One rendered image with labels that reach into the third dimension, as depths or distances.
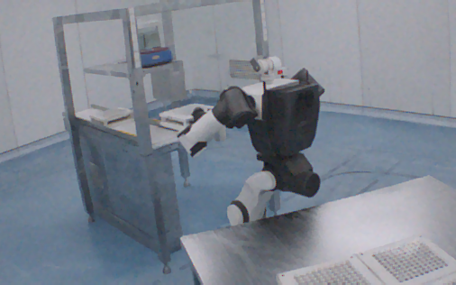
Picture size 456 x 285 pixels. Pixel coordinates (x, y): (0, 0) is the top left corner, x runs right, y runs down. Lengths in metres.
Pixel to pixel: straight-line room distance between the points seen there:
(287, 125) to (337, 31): 4.35
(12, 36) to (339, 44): 4.02
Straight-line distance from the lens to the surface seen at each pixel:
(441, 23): 5.85
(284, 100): 2.13
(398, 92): 6.19
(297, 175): 2.28
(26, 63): 6.51
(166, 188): 3.35
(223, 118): 2.15
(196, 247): 1.79
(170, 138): 3.15
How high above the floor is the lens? 1.70
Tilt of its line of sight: 17 degrees down
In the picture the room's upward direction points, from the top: 6 degrees counter-clockwise
